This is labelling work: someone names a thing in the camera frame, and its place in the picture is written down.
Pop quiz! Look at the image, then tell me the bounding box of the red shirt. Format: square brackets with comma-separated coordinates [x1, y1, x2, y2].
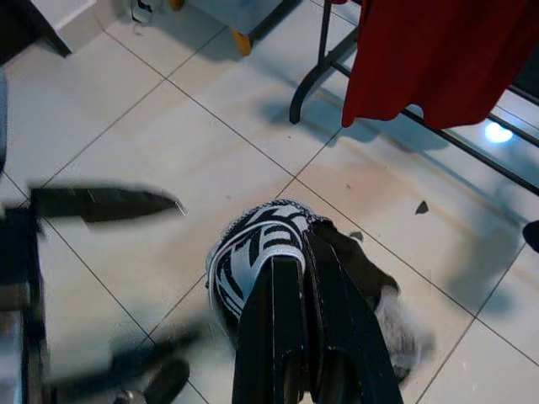
[340, 0, 539, 130]

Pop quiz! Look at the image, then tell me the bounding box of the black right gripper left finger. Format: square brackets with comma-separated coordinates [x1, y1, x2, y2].
[230, 255, 322, 404]

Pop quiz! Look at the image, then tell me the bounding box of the black metal clothes rack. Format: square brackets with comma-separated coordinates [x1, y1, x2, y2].
[289, 0, 539, 199]

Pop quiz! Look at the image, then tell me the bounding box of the black shorts white lettered waistband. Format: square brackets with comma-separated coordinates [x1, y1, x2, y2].
[205, 199, 437, 386]

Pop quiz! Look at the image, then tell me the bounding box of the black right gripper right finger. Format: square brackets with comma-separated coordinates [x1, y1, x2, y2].
[302, 229, 406, 404]

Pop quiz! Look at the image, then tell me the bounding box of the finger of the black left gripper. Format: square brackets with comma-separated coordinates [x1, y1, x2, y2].
[107, 327, 191, 404]
[29, 187, 189, 224]

